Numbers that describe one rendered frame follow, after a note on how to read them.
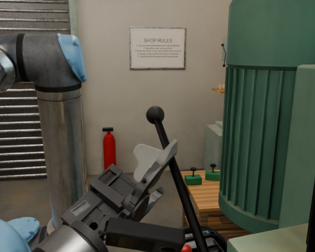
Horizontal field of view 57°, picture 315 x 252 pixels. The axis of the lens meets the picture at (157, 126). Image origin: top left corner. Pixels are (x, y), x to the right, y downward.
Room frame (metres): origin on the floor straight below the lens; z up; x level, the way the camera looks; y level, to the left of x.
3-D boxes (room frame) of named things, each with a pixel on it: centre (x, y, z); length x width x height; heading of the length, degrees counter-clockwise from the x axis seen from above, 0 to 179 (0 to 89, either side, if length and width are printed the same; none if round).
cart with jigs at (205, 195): (1.89, -0.53, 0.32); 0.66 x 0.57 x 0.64; 97
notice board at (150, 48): (3.39, 0.00, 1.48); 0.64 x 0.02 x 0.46; 99
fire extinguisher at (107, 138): (3.21, 0.56, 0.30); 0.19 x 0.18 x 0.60; 9
